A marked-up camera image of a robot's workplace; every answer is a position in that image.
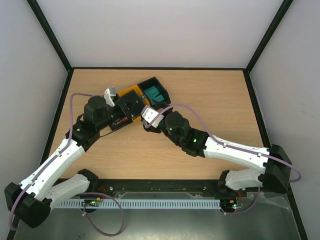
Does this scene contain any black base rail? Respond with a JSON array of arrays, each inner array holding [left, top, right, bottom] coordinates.
[[26, 176, 291, 198]]

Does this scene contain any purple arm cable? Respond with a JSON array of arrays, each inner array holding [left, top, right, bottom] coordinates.
[[144, 104, 302, 216], [8, 92, 125, 236]]

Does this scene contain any grey slotted cable duct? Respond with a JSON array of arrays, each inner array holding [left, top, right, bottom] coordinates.
[[57, 199, 221, 210]]

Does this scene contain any black enclosure frame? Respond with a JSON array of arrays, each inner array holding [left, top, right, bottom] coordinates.
[[4, 0, 310, 240]]

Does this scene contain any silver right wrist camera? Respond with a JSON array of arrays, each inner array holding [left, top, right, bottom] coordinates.
[[141, 105, 164, 128]]

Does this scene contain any teal card stack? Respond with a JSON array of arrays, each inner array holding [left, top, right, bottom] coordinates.
[[145, 86, 165, 105]]

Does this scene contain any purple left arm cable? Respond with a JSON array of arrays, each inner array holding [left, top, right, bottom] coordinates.
[[8, 92, 125, 236]]

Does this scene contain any black leather card holder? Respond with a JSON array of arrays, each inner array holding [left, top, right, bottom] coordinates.
[[118, 90, 145, 120]]

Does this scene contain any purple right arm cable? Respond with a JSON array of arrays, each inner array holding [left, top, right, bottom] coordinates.
[[144, 104, 302, 216]]

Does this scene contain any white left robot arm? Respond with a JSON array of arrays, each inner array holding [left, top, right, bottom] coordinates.
[[4, 95, 128, 231]]

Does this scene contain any yellow middle card bin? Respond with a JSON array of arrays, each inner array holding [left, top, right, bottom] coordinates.
[[117, 85, 145, 122]]

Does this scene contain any black right card bin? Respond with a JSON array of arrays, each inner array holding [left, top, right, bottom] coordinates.
[[137, 76, 171, 110]]

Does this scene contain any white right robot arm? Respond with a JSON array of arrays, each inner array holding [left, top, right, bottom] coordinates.
[[141, 107, 292, 196]]

